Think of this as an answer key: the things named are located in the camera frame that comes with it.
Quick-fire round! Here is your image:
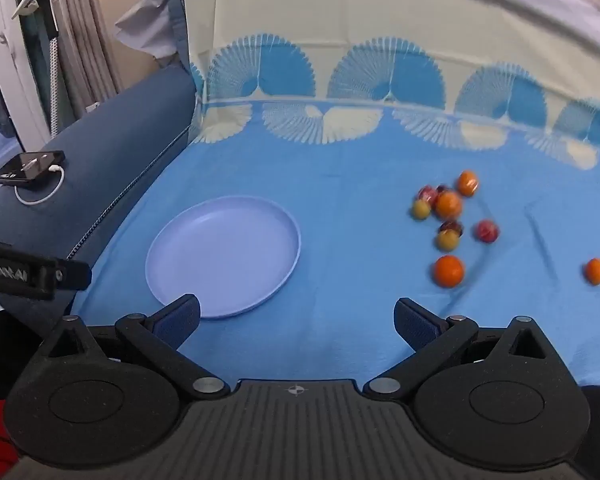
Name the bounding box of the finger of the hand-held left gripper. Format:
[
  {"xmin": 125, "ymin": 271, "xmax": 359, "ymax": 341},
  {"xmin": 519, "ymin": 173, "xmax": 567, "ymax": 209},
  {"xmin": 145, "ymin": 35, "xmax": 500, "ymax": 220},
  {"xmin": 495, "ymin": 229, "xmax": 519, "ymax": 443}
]
[{"xmin": 0, "ymin": 239, "xmax": 92, "ymax": 302}]

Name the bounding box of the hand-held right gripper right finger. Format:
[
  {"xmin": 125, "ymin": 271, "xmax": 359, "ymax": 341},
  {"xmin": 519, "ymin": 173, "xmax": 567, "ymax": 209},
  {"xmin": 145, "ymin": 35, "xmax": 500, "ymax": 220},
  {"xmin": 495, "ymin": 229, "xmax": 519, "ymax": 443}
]
[{"xmin": 362, "ymin": 297, "xmax": 555, "ymax": 402}]

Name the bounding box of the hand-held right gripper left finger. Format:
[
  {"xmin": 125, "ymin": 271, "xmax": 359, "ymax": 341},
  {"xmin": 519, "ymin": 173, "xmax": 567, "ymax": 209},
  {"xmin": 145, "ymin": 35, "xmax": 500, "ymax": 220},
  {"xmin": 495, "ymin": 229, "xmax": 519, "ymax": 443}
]
[{"xmin": 40, "ymin": 294, "xmax": 231, "ymax": 402}]

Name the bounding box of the light blue plastic plate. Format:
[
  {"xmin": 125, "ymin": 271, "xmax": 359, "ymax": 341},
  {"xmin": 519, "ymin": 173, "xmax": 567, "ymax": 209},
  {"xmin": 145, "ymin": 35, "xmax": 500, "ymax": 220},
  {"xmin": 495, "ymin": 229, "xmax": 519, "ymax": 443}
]
[{"xmin": 145, "ymin": 196, "xmax": 301, "ymax": 320}]

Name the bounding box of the dark cloth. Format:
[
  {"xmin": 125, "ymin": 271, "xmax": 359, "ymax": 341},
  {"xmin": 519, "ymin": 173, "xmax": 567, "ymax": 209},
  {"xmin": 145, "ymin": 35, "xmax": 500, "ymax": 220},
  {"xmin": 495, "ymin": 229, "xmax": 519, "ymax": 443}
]
[{"xmin": 0, "ymin": 310, "xmax": 56, "ymax": 403}]

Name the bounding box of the black smartphone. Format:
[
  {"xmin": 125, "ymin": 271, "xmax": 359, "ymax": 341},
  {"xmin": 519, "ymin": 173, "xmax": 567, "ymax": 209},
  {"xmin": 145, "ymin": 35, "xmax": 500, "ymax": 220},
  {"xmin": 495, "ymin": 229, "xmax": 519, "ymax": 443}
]
[{"xmin": 0, "ymin": 150, "xmax": 66, "ymax": 187}]

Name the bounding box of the blue sofa armrest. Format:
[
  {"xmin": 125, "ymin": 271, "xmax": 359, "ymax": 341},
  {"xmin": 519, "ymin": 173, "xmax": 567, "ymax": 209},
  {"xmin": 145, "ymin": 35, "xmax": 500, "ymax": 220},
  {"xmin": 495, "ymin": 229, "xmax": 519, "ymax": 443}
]
[{"xmin": 0, "ymin": 64, "xmax": 198, "ymax": 341}]

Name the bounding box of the grey bed sheet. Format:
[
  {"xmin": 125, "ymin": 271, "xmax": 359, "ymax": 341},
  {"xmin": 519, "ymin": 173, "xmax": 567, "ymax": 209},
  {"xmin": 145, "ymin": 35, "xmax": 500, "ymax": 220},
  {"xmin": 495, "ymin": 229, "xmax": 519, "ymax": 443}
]
[{"xmin": 115, "ymin": 0, "xmax": 600, "ymax": 68}]

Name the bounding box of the white charging cable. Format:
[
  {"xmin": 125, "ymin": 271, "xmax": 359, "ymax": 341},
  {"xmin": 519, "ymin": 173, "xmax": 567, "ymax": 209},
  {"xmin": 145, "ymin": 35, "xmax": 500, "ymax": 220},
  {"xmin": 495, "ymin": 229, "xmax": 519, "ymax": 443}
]
[{"xmin": 14, "ymin": 163, "xmax": 65, "ymax": 206}]

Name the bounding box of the braided black white cable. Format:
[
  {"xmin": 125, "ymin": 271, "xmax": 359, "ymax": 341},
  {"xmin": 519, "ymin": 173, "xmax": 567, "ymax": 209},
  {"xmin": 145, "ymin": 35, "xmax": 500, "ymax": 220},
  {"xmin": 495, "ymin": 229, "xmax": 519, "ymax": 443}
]
[{"xmin": 51, "ymin": 35, "xmax": 62, "ymax": 137}]

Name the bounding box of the white window frame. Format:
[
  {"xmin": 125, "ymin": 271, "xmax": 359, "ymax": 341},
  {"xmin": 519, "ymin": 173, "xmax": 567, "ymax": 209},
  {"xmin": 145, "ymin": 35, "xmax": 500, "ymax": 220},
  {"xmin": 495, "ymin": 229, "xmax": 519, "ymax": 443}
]
[{"xmin": 0, "ymin": 0, "xmax": 51, "ymax": 142}]

